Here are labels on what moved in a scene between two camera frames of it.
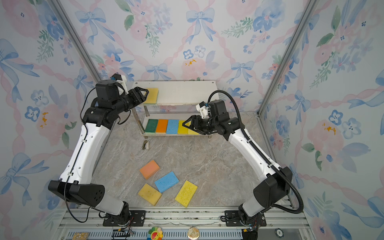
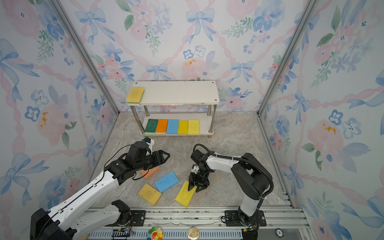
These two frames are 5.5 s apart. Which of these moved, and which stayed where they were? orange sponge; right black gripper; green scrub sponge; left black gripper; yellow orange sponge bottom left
Moved: left black gripper; right black gripper
Stayed: orange sponge; green scrub sponge; yellow orange sponge bottom left
